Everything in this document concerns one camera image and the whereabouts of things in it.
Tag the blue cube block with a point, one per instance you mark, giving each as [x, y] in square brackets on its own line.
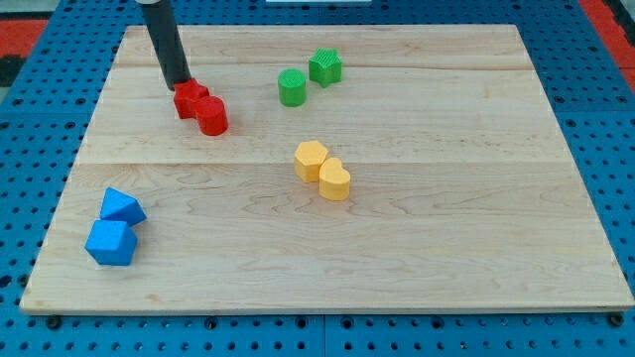
[111, 243]

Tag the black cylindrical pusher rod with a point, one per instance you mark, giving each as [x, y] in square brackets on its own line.
[164, 34]

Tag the blue triangle block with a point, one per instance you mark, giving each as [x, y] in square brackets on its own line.
[120, 206]

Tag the green star block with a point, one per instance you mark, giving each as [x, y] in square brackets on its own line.
[325, 67]

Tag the yellow hexagon block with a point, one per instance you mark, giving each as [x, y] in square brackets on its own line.
[308, 158]

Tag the green cylinder block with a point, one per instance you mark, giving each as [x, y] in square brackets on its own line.
[292, 87]

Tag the wooden board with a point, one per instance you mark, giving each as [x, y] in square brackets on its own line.
[464, 196]

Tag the yellow heart block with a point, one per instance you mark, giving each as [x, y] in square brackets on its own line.
[333, 180]

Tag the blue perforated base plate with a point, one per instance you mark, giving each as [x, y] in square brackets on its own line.
[55, 56]

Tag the red star block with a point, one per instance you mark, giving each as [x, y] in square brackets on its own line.
[186, 95]

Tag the red cylinder block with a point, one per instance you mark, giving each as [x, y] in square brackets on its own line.
[211, 115]

